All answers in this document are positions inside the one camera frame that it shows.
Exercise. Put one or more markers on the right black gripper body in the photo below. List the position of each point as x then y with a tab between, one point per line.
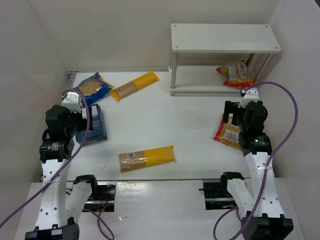
231	110

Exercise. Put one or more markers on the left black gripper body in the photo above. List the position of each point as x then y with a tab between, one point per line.
86	121

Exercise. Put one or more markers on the dark blue pasta box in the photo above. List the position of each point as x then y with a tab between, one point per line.
98	132

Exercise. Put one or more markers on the red macaroni bag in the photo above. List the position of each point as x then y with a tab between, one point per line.
237	75
228	134

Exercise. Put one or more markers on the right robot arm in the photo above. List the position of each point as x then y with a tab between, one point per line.
261	214

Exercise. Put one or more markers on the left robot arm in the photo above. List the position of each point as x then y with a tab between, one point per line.
59	214

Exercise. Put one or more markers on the blue orange pasta bag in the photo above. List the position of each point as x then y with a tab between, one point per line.
93	88

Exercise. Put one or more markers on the white two-tier shelf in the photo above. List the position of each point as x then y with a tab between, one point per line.
198	49

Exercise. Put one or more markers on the thin yellow spaghetti pack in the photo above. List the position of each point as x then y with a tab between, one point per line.
134	86

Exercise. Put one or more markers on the wide yellow spaghetti pack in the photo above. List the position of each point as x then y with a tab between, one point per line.
146	158

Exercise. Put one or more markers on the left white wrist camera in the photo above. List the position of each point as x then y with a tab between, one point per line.
72	102

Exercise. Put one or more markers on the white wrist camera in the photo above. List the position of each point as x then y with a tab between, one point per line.
72	102
250	95

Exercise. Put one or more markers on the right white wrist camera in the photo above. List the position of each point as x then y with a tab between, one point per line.
250	95

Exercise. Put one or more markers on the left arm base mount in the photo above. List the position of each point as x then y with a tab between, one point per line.
103	198

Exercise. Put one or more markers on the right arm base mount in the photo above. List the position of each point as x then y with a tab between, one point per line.
214	196

